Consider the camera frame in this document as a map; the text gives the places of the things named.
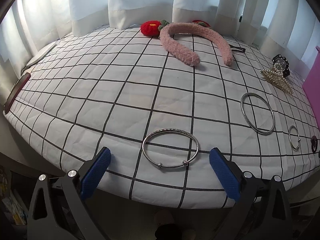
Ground purple plastic basin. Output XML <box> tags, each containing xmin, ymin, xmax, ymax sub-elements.
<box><xmin>302</xmin><ymin>45</ymin><xmax>320</xmax><ymax>120</ymax></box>

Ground person's foot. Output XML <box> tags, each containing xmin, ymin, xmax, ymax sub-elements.
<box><xmin>154</xmin><ymin>210</ymin><xmax>187</xmax><ymax>240</ymax></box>

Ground white curtain with beige hem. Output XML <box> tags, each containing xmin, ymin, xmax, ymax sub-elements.
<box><xmin>69</xmin><ymin>0</ymin><xmax>275</xmax><ymax>37</ymax></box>

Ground white black-checked blanket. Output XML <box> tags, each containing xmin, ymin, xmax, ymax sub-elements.
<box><xmin>3</xmin><ymin>25</ymin><xmax>320</xmax><ymax>208</ymax></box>

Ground pearl hair claw clip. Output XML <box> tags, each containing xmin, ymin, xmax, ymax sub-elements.
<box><xmin>260</xmin><ymin>64</ymin><xmax>295</xmax><ymax>95</ymax></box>

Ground pink fluffy strawberry headband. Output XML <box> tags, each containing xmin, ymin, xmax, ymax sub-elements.
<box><xmin>140</xmin><ymin>19</ymin><xmax>234</xmax><ymax>67</ymax></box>

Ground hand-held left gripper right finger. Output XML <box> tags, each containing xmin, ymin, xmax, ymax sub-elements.
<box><xmin>209</xmin><ymin>147</ymin><xmax>293</xmax><ymax>240</ymax></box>

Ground dark red flat case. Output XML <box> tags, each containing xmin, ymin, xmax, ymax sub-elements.
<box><xmin>4</xmin><ymin>72</ymin><xmax>32</xmax><ymax>113</ymax></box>

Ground grey flat board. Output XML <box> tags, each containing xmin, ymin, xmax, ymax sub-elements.
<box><xmin>25</xmin><ymin>44</ymin><xmax>58</xmax><ymax>68</ymax></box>

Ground sheer white curtain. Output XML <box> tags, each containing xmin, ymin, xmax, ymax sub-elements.
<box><xmin>0</xmin><ymin>0</ymin><xmax>320</xmax><ymax>80</ymax></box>

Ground large plain silver bangle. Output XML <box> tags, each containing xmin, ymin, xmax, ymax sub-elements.
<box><xmin>241</xmin><ymin>92</ymin><xmax>275</xmax><ymax>135</ymax></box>

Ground small silver hoop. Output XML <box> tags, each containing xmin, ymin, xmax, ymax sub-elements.
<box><xmin>288</xmin><ymin>125</ymin><xmax>300</xmax><ymax>151</ymax></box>

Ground black hair claw clip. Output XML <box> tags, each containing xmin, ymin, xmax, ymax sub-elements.
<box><xmin>272</xmin><ymin>54</ymin><xmax>291</xmax><ymax>77</ymax></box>

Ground colourful books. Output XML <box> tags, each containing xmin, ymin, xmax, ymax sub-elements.
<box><xmin>0</xmin><ymin>165</ymin><xmax>28</xmax><ymax>227</ymax></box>

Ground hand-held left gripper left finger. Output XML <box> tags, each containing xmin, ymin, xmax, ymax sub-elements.
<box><xmin>27</xmin><ymin>147</ymin><xmax>112</xmax><ymax>240</ymax></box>

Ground silver bangle with beads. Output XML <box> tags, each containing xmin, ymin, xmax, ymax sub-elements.
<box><xmin>141</xmin><ymin>128</ymin><xmax>200</xmax><ymax>172</ymax></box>

